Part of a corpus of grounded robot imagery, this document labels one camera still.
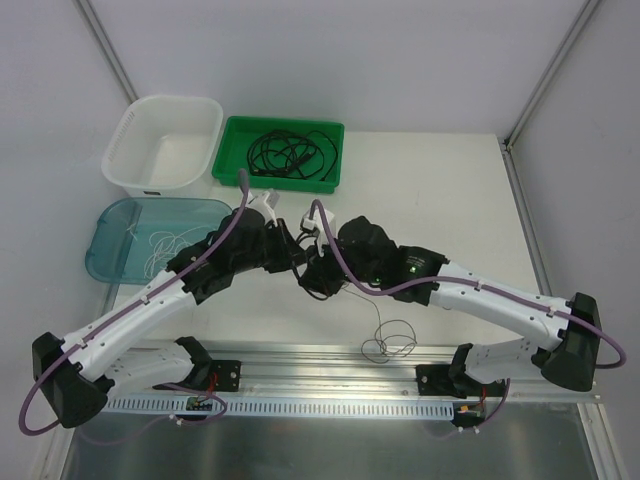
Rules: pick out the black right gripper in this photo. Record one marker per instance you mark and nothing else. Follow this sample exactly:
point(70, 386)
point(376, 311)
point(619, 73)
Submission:
point(364, 253)

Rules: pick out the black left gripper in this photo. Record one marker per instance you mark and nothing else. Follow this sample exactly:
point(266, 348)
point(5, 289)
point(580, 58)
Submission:
point(279, 245)

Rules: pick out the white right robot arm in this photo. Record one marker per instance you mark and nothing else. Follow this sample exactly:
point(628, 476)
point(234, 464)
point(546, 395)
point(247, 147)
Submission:
point(557, 338)

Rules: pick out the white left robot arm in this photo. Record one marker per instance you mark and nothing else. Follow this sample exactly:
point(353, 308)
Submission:
point(188, 280)

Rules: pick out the green plastic tray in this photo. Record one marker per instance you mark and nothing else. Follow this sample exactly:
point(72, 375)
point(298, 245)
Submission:
point(281, 153)

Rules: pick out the teal translucent plastic bin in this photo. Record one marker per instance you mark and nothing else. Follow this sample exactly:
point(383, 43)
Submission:
point(136, 237)

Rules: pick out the white plastic basin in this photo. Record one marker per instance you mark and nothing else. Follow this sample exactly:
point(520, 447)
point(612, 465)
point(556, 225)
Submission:
point(164, 146)

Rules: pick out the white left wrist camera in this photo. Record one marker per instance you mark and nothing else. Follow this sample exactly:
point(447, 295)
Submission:
point(265, 204)

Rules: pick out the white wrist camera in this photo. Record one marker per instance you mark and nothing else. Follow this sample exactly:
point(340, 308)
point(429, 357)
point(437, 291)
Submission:
point(311, 223)
point(265, 204)

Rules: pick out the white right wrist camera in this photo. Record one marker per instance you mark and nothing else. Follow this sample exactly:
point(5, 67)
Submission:
point(311, 223)

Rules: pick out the aluminium mounting rail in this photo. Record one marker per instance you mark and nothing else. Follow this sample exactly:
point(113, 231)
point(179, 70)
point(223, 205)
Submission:
point(320, 370)

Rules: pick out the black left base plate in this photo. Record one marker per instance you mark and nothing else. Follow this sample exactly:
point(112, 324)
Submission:
point(215, 376)

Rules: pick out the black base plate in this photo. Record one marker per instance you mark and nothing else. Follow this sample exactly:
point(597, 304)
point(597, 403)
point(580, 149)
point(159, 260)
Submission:
point(215, 376)
point(435, 380)

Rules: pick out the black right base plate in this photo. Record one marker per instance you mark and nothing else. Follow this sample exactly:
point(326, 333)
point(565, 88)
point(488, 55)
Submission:
point(435, 380)

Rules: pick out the white slotted cable duct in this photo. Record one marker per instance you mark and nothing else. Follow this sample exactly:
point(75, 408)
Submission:
point(191, 405)

